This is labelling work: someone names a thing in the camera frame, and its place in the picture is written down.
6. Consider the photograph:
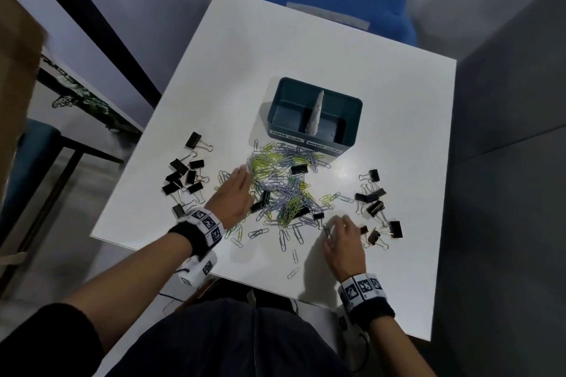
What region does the person's right hand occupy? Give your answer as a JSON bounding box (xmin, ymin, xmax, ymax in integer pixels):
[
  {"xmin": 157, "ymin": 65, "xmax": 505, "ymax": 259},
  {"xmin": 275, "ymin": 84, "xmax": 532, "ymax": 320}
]
[{"xmin": 321, "ymin": 216, "xmax": 368, "ymax": 284}]

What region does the person's left hand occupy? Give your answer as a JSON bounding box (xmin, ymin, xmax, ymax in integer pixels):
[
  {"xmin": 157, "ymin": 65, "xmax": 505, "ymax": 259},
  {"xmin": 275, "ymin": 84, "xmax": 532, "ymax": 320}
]
[{"xmin": 204, "ymin": 164, "xmax": 256, "ymax": 231}]

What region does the pile of coloured paper clips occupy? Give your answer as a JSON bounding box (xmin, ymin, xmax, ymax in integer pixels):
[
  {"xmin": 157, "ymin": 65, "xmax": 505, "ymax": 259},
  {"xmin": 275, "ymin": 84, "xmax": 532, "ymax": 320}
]
[{"xmin": 214, "ymin": 138, "xmax": 354, "ymax": 281}]

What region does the teal divided organizer box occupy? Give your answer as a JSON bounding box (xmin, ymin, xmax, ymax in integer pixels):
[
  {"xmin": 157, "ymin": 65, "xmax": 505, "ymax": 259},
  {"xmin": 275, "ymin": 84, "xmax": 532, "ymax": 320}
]
[{"xmin": 266, "ymin": 77, "xmax": 363, "ymax": 156}]

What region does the person's right forearm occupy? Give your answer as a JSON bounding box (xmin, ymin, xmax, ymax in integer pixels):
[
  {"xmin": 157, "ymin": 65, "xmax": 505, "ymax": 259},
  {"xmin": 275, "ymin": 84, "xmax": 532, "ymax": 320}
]
[{"xmin": 369, "ymin": 317, "xmax": 436, "ymax": 377}]

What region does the person's left forearm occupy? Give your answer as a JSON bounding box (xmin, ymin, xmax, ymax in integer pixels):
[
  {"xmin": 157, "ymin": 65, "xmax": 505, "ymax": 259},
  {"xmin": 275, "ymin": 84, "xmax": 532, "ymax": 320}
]
[{"xmin": 61, "ymin": 230, "xmax": 195, "ymax": 342}]

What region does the person's black clothing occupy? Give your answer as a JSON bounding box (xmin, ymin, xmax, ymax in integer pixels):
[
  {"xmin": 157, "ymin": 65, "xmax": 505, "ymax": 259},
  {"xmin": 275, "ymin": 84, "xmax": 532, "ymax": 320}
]
[{"xmin": 0, "ymin": 297, "xmax": 350, "ymax": 377}]

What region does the brown cardboard box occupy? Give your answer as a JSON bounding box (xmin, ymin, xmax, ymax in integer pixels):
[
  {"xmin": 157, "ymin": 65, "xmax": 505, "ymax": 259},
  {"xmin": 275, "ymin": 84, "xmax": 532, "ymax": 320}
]
[{"xmin": 0, "ymin": 0, "xmax": 48, "ymax": 210}]

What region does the side table with leaf pattern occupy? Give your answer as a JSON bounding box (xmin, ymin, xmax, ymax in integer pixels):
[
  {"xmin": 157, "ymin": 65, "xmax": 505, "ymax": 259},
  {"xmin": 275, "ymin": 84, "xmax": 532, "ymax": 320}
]
[{"xmin": 37, "ymin": 47, "xmax": 144, "ymax": 134}]

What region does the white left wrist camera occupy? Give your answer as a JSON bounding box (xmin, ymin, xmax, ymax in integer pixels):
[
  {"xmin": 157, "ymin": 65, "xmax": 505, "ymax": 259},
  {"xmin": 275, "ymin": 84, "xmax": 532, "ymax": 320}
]
[{"xmin": 177, "ymin": 248, "xmax": 219, "ymax": 288}]

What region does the teal stool with black frame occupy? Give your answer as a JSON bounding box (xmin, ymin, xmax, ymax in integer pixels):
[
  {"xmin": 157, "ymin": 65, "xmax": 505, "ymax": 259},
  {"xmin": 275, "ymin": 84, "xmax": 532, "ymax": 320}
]
[{"xmin": 0, "ymin": 119, "xmax": 124, "ymax": 293}]

